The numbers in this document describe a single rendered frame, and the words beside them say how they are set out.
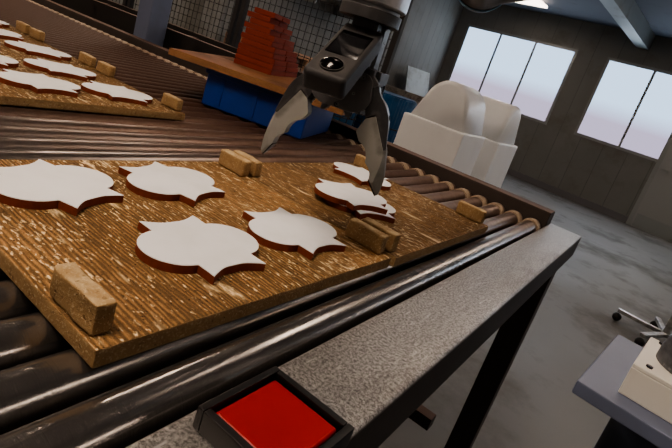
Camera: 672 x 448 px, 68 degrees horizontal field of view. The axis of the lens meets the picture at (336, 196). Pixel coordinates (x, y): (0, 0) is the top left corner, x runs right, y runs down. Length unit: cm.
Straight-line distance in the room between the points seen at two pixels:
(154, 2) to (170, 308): 218
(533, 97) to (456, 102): 599
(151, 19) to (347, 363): 221
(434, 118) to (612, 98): 588
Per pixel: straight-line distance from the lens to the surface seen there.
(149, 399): 37
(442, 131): 442
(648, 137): 984
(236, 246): 54
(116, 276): 46
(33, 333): 42
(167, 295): 45
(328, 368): 45
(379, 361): 49
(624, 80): 1003
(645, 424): 76
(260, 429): 35
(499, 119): 540
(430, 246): 79
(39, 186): 59
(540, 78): 1038
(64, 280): 40
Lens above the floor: 116
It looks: 15 degrees down
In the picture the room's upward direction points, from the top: 18 degrees clockwise
